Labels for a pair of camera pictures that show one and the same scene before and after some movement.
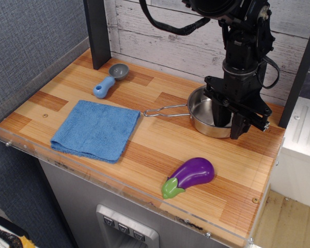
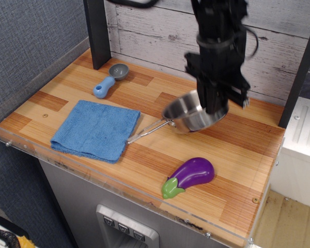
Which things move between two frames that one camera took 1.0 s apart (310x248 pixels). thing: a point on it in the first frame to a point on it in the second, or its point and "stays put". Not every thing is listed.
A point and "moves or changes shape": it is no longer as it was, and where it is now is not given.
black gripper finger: [239, 126] to [216, 98]
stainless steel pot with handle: [200, 108] moves or changes shape
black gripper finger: [221, 113] to [204, 91]
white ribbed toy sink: [296, 173] stays put
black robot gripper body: [239, 91] to [220, 63]
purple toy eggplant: [195, 171] stays put
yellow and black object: [13, 241] stays put
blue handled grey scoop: [118, 71] stays put
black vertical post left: [98, 33] stays put
